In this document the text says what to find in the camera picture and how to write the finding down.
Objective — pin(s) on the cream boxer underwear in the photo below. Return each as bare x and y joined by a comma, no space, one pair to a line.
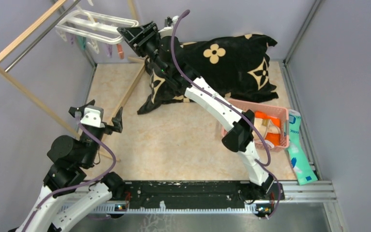
268,128

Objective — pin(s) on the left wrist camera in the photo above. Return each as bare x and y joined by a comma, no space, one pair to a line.
93,116

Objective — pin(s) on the metal rack rod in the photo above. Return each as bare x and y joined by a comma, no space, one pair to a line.
40,37

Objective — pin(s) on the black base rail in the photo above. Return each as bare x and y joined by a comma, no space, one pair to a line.
211,197

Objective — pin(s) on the pink plastic basket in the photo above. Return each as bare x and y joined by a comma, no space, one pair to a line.
275,111

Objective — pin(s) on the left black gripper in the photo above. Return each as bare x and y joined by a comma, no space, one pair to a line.
117,121

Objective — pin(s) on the orange underwear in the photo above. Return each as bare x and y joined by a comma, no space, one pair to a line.
263,115

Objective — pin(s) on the purple clothespin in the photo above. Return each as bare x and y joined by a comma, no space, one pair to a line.
109,50

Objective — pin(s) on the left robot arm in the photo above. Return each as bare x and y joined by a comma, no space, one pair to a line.
66,197

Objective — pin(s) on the white clip hanger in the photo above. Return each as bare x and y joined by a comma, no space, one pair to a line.
94,26

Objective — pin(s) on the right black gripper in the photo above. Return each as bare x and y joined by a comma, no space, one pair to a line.
147,32

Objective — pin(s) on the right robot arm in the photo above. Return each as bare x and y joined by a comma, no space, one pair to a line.
167,56

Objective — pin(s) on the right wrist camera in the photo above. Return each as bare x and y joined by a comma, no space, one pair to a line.
169,24

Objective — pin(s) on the wooden drying rack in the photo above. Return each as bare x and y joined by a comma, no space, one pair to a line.
57,73

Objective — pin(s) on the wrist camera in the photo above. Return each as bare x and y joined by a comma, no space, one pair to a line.
93,116
169,24

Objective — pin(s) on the black floral pillow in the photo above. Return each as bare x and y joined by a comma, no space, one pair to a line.
236,67

